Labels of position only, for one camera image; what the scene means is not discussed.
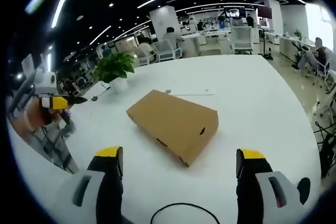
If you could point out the brown cardboard shoe box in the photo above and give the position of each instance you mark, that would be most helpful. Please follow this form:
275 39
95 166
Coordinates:
173 121

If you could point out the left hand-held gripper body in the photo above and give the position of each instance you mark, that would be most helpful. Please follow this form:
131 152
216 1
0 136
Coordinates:
46 82

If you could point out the white office chair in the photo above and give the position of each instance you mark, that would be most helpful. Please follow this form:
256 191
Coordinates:
325 106
326 70
168 51
147 58
242 39

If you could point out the black floor stand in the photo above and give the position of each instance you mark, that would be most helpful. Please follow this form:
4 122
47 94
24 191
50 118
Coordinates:
265 44

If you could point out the dark monitor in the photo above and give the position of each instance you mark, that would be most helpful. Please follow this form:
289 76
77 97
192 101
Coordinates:
264 12

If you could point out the person's left hand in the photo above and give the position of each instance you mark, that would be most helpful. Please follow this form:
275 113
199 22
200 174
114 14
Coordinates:
39 115

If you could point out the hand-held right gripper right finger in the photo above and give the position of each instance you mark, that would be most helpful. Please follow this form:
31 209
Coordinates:
252 195

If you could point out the small green plant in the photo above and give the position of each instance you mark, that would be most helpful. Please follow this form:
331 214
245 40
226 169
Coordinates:
298 33

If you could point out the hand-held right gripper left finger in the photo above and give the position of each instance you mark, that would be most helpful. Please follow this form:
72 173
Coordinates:
105 195

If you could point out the green potted plant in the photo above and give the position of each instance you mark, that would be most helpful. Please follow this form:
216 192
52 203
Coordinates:
114 66

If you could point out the wall screen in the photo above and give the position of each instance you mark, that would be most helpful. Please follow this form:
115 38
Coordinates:
235 12

